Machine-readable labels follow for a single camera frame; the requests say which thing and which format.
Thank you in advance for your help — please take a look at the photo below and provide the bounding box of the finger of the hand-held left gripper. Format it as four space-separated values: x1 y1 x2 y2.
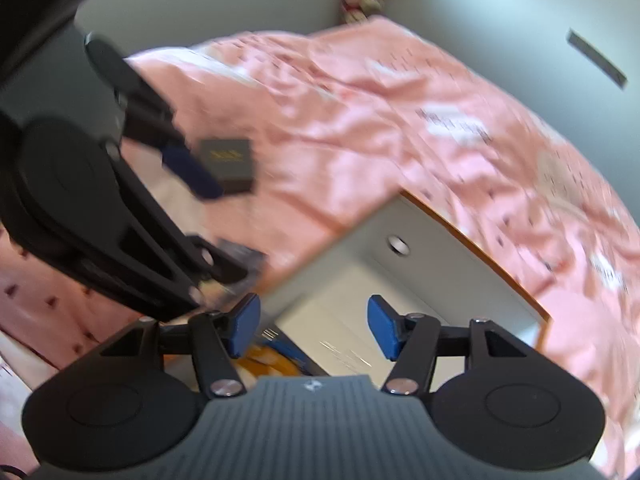
85 32 224 202
85 159 249 319

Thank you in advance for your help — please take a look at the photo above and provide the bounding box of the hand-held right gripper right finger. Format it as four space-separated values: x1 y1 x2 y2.
366 295 541 397

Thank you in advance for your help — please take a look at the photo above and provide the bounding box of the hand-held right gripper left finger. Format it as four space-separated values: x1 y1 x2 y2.
100 294 262 399

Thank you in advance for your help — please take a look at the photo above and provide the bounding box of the black square gift box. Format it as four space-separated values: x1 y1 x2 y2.
199 137 256 194

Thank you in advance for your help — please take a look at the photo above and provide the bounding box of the orange box with white inside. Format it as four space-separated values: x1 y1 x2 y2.
245 187 551 378

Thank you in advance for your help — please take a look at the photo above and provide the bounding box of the yellow and blue packet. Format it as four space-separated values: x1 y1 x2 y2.
235 342 321 378

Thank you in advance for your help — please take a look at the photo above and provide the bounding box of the pink dotted cloth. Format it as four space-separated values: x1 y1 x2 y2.
0 225 143 373

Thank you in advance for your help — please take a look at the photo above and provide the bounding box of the pink printed blanket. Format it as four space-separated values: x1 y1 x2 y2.
0 17 640 476

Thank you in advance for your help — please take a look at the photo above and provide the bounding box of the grey wall strip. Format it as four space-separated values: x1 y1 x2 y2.
566 30 627 90

